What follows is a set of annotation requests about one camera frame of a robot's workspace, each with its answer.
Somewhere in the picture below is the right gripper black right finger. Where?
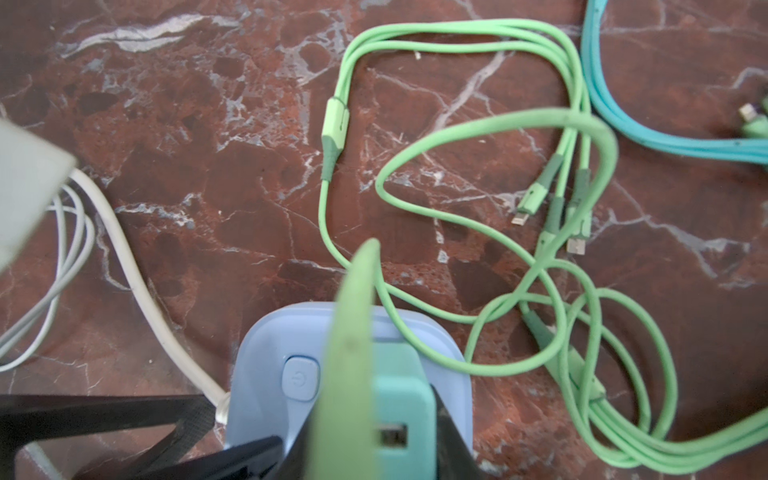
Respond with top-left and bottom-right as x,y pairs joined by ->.
432,387 -> 483,480

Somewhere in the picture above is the thin white charger cable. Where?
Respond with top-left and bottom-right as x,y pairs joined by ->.
0,185 -> 97,374

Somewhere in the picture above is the blue power strip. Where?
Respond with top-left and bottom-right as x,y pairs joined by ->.
226,302 -> 473,479

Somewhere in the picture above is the teal usb cable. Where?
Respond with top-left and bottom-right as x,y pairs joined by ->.
579,0 -> 768,167

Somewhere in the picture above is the green charger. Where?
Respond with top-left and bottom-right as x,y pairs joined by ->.
373,342 -> 437,479

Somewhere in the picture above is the white charger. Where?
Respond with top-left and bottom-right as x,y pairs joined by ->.
0,119 -> 77,269

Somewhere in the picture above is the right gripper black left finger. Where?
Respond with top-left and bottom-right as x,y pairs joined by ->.
134,414 -> 313,479

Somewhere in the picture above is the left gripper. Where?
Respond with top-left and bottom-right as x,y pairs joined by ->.
1,395 -> 216,479

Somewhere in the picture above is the white cord blue strip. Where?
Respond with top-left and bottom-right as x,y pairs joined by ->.
69,168 -> 231,425

